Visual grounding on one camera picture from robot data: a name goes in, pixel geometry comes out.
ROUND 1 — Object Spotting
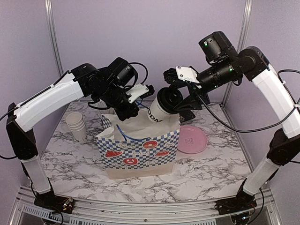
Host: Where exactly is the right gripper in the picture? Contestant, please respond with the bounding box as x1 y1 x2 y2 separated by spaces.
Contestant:
173 56 240 110

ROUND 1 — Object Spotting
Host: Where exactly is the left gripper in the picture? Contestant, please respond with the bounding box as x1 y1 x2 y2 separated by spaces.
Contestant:
95 82 140 120

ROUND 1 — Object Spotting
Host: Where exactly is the pink plate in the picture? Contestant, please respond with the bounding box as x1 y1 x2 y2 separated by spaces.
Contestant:
178 125 208 154

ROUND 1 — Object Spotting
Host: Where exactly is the checkered paper bag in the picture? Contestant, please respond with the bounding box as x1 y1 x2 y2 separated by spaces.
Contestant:
96 109 180 180

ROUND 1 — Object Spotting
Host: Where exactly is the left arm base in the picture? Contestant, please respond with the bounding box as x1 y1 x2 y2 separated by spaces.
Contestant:
34 195 75 214

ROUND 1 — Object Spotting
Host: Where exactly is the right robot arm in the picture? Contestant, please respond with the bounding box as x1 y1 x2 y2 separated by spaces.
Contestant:
163 31 300 210

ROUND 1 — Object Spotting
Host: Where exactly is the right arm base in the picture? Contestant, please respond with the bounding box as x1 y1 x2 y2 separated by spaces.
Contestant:
215 196 257 215

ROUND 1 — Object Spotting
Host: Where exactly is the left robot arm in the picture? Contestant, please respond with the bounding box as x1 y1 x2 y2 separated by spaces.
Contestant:
6 57 139 209

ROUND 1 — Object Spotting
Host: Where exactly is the black patterned square plate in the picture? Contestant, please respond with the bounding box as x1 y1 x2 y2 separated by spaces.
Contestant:
179 110 196 123

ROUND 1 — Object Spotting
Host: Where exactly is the stack of white paper cups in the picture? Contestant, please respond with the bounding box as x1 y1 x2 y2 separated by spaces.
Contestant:
65 112 87 143

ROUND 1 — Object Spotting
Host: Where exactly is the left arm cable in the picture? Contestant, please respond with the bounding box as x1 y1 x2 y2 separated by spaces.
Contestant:
128 61 149 87

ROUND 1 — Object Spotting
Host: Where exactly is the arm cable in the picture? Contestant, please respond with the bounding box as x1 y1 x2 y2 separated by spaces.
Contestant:
194 69 300 133
128 61 149 87

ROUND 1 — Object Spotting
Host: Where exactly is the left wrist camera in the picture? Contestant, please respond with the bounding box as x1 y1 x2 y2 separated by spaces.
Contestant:
126 84 155 103

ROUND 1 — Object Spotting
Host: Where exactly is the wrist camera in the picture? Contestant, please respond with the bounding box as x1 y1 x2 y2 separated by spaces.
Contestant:
126 84 155 103
163 66 202 88

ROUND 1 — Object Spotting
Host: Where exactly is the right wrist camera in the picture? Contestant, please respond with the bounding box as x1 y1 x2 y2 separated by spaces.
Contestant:
163 66 202 88

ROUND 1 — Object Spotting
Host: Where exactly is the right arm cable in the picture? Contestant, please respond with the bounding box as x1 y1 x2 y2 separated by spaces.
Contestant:
194 69 300 133

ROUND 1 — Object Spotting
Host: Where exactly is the left aluminium post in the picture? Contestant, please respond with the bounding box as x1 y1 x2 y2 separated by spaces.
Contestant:
45 0 64 75

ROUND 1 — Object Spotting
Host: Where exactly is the aluminium post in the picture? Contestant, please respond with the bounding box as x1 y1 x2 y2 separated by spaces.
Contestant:
45 0 64 75
221 0 253 106

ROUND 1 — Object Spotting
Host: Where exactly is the right aluminium post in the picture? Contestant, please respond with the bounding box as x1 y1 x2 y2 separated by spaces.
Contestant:
221 0 253 106

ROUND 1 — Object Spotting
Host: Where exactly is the aluminium front rail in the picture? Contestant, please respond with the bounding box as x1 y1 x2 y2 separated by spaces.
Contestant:
8 187 282 225

